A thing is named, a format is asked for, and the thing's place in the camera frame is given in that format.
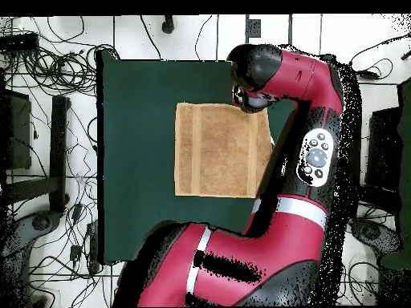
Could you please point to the small black floor object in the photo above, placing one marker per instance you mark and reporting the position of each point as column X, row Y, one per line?
column 168, row 25

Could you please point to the dark green curtain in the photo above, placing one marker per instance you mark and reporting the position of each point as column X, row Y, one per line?
column 405, row 144

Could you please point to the grey square floor frame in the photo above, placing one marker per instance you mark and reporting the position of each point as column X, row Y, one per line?
column 253, row 27

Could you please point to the black cross beam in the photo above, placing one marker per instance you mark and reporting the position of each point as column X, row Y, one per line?
column 32, row 189

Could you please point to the grey office chair base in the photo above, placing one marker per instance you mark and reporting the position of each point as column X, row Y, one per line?
column 41, row 223
column 372, row 231

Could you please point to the black upright bar stand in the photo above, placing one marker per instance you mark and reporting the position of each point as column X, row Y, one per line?
column 58, row 144

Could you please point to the long black power strip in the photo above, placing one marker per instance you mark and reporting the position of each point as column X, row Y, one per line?
column 19, row 41

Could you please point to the dark green table cloth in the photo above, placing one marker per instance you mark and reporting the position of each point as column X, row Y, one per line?
column 138, row 144

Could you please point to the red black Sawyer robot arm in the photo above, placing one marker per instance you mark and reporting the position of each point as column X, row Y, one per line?
column 295, row 77

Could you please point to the orange terry towel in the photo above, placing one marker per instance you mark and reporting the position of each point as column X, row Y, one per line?
column 218, row 154

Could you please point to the black power adapter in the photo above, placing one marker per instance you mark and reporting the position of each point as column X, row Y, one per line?
column 77, row 212
column 75, row 252

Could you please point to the black box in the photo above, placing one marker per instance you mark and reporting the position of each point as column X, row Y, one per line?
column 383, row 144
column 19, row 128

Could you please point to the narrow black power strip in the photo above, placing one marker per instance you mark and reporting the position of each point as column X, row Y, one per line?
column 93, row 247

